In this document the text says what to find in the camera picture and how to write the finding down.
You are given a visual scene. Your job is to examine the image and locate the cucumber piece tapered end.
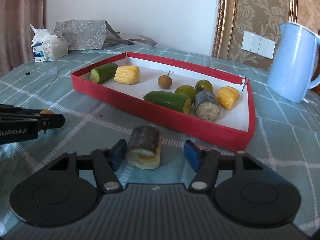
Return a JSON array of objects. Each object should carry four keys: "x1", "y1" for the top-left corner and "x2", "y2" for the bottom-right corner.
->
[{"x1": 143, "y1": 91, "x2": 191, "y2": 115}]

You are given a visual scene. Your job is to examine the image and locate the grey patterned paper bag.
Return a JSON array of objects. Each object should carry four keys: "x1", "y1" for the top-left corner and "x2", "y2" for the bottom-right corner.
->
[{"x1": 54, "y1": 20, "x2": 157, "y2": 50}]

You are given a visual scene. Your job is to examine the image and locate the white wall switch panel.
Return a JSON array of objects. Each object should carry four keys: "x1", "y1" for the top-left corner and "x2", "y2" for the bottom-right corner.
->
[{"x1": 241, "y1": 31, "x2": 276, "y2": 60}]

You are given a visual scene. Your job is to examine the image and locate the longan with stem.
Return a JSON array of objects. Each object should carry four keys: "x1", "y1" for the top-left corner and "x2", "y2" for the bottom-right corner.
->
[{"x1": 157, "y1": 71, "x2": 172, "y2": 89}]

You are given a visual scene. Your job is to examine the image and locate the red shallow box tray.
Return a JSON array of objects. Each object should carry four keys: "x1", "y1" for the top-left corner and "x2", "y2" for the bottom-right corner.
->
[{"x1": 71, "y1": 52, "x2": 255, "y2": 151}]

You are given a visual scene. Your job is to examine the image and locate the cucumber piece cut face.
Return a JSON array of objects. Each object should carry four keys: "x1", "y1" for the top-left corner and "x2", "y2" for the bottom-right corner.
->
[{"x1": 89, "y1": 63, "x2": 118, "y2": 84}]

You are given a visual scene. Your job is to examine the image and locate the pink patterned curtain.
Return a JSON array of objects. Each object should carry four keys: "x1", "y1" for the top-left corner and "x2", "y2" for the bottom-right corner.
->
[{"x1": 0, "y1": 0, "x2": 43, "y2": 76}]

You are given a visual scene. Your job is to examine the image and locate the gold picture frame moulding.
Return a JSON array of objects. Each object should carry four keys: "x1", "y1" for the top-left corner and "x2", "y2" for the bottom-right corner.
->
[{"x1": 212, "y1": 0, "x2": 298, "y2": 60}]

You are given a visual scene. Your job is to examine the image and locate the tissue pack with cat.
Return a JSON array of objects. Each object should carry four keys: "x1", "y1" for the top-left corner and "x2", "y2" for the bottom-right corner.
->
[{"x1": 30, "y1": 24, "x2": 68, "y2": 62}]

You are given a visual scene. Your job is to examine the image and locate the light blue electric kettle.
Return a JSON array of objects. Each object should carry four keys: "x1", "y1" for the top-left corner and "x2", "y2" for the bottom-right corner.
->
[{"x1": 267, "y1": 21, "x2": 319, "y2": 103}]

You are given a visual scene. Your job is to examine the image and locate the brown longan fruit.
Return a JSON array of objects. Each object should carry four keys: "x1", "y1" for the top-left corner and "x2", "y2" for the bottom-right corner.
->
[{"x1": 39, "y1": 109, "x2": 54, "y2": 114}]

